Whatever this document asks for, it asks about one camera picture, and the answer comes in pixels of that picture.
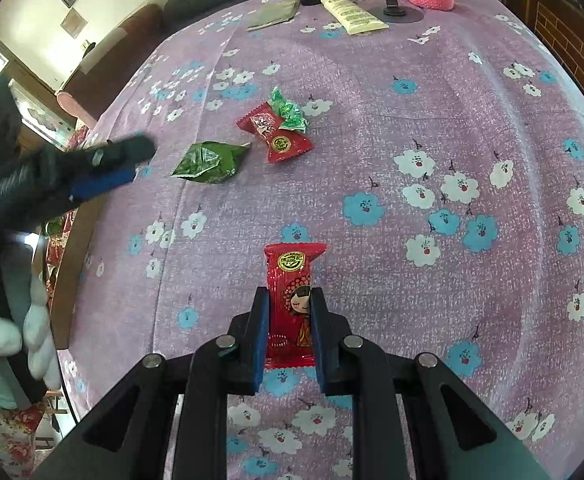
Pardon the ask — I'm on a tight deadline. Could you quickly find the brown armchair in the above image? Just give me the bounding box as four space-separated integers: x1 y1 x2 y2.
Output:
64 4 165 123

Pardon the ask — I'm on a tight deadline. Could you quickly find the red floral cloth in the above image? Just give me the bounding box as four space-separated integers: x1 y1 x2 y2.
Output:
0 390 48 480

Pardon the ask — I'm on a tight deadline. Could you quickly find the person's left hand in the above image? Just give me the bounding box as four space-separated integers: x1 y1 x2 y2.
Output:
0 277 63 392

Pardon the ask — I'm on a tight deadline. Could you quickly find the cream coloured tube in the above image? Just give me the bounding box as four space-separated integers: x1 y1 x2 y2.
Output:
320 0 390 36

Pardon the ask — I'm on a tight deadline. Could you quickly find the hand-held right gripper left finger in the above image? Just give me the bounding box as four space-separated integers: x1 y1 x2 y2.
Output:
32 286 271 480

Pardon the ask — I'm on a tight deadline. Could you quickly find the grey green pouch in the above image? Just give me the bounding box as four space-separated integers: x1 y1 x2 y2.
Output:
246 0 301 32

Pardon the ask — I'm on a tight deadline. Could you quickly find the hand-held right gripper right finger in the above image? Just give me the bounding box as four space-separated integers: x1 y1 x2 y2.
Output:
309 286 568 480

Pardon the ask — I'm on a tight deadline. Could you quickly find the long red snack packet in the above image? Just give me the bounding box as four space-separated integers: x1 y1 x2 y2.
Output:
263 241 329 370

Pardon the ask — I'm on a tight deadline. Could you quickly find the short red snack packet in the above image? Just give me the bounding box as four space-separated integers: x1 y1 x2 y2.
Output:
236 101 314 164

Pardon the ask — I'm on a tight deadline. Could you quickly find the green twisted candy wrapper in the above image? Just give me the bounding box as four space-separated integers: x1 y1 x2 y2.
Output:
270 86 309 134

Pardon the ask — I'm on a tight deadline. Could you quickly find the small wall plaque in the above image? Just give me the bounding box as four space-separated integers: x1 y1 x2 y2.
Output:
60 7 89 40

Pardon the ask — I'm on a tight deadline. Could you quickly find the brown wooden cabinet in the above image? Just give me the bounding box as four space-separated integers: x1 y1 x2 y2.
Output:
502 0 584 126

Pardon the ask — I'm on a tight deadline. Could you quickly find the purple floral tablecloth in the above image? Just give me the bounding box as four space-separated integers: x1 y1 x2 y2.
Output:
54 0 584 480

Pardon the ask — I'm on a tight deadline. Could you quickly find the dark green snack packet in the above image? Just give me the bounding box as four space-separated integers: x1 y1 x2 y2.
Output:
170 141 252 184

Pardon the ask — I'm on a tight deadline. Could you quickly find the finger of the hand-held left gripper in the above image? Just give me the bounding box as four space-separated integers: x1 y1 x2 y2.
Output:
69 167 137 204
84 132 155 166

